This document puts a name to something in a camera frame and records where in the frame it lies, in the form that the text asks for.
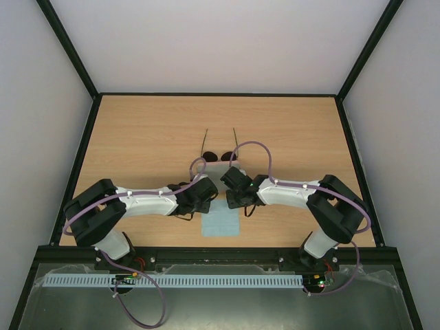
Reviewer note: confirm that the controller circuit board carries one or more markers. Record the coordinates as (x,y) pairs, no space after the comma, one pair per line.
(125,279)
(318,281)

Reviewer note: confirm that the right controller circuit board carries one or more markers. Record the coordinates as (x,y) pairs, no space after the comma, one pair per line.
(318,281)

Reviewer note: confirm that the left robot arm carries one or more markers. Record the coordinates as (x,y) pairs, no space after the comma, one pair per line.
(92,216)

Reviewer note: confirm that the left controller circuit board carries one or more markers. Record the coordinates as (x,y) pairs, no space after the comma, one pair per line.
(125,279)

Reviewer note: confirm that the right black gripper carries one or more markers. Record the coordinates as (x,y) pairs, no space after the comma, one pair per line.
(237,200)

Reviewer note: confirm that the black aluminium frame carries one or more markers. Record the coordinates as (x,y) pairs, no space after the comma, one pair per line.
(380,254)

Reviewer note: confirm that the pink glasses case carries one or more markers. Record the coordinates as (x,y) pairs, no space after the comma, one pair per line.
(215,170)

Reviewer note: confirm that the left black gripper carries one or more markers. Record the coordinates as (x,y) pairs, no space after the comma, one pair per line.
(205,208)

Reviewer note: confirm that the light blue slotted cable duct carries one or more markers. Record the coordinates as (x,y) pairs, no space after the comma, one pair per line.
(179,281)

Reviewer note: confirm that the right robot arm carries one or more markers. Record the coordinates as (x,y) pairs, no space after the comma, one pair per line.
(338,211)

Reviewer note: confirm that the light blue cleaning cloth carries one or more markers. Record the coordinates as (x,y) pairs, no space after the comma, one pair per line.
(220,221)

